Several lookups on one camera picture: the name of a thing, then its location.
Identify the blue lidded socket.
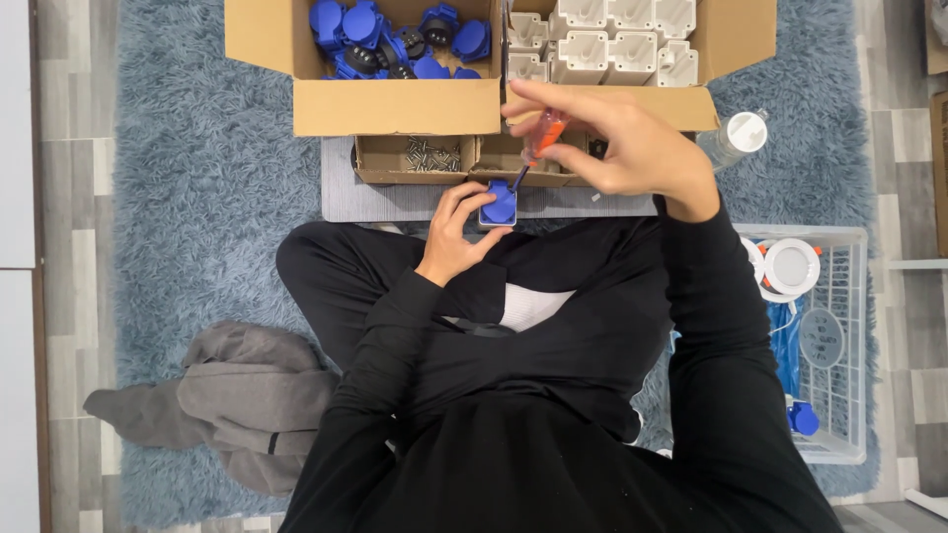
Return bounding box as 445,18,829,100
478,178,518,228

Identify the white round ceiling lamp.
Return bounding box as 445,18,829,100
763,237,822,296
740,236,767,287

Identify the grey work board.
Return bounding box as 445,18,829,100
320,136,660,224

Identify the pile of blue sockets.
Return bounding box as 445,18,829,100
308,0,493,81

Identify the grey round plastic disc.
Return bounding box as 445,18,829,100
798,307,846,370

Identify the orange handled screwdriver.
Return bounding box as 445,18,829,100
511,108,572,194

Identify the pile of metal screws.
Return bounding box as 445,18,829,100
403,135,462,174

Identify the group of white socket housings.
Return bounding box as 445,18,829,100
507,0,701,88

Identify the brown cardboard carton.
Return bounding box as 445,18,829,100
929,90,948,259

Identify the person's left hand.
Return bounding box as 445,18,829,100
415,181,515,288

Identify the blue plastic bag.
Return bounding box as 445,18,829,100
766,295,806,401

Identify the white plastic basket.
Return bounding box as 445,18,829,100
667,224,869,466

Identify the person's right hand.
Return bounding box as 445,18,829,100
501,79,721,224

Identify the blue assembled socket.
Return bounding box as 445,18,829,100
786,400,822,438

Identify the large cardboard box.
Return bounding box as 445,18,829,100
224,0,778,139

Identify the dark box divider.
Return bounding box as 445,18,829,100
501,0,513,106

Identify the person's black clothed body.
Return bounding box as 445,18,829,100
275,195,847,533

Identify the small cardboard tray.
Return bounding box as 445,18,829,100
353,134,479,186
467,130,602,188

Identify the blue shaggy rug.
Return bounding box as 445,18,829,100
111,0,884,521

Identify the white cabinet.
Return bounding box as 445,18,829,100
0,0,51,533

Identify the grey hooded sweater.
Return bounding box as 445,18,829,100
82,320,342,497

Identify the clear bottle with white cap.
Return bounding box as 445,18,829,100
695,109,770,176

